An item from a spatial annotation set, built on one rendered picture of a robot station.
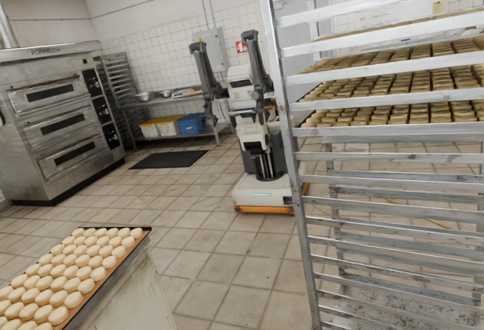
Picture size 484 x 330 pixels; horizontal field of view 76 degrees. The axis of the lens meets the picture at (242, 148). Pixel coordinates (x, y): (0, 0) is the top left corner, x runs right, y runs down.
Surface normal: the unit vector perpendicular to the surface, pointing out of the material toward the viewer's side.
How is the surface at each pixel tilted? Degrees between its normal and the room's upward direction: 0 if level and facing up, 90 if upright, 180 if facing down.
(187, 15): 90
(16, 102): 90
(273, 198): 90
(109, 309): 90
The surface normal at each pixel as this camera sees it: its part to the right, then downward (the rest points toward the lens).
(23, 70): 0.91, -0.05
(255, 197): -0.36, 0.37
